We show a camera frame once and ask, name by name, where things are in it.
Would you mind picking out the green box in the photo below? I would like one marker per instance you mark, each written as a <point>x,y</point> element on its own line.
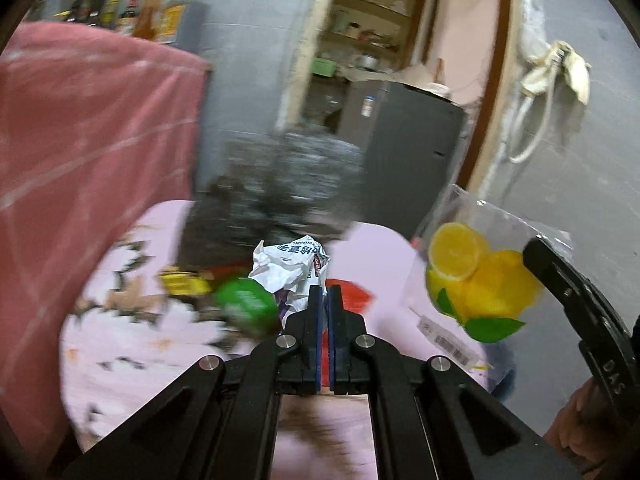
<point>323,66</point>

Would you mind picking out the pink floral cloth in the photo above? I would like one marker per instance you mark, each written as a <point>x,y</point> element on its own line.
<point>130,360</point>

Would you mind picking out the orange brown bottle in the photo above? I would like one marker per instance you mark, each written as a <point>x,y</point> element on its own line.
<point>150,12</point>

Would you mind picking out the metal pot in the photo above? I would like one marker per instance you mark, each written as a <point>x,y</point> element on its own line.
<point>367,61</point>

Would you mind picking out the green ball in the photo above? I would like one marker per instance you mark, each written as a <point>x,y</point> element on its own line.
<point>247,307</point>

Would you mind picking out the yellow label bottle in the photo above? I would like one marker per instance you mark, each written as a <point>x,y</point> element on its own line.
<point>113,10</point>

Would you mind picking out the wooden wall shelf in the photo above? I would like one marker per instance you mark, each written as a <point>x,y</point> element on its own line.
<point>372,10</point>

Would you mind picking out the large dark liquid jug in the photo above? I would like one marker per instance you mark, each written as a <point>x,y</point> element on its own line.
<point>184,15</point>

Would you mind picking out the pink red blanket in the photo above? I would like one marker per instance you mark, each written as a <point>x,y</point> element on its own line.
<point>90,160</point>

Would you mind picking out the dark sauce bottle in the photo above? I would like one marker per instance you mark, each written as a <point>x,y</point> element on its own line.
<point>131,12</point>

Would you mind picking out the grey refrigerator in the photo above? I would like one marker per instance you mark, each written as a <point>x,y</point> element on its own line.
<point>405,145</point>

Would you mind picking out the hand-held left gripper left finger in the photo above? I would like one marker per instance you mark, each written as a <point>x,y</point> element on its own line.
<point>315,340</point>

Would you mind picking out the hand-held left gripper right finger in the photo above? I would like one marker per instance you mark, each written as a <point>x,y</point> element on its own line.
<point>332,345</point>

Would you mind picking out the person's right hand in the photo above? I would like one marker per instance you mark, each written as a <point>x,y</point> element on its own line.
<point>575,427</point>

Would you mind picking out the pink door brown frame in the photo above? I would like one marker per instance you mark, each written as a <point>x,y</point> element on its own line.
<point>477,40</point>

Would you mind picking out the cream cloth rag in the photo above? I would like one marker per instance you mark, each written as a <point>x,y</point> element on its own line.
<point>555,67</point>

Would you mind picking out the white bowl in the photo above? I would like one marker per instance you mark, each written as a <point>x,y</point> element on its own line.
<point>440,89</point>

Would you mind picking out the yellow packet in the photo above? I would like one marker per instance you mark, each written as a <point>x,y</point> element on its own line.
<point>184,281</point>

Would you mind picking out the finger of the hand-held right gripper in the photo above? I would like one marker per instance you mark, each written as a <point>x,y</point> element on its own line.
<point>555,272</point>

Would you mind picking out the white printed wrapper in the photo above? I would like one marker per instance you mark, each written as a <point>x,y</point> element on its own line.
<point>287,265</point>

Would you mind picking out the black plastic bag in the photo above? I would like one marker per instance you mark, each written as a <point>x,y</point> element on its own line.
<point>275,195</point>

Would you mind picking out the red paper cup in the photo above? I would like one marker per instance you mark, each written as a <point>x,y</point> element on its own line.
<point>352,294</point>

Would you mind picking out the clear lemon print bag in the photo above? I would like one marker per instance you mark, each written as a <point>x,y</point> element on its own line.
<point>475,280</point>

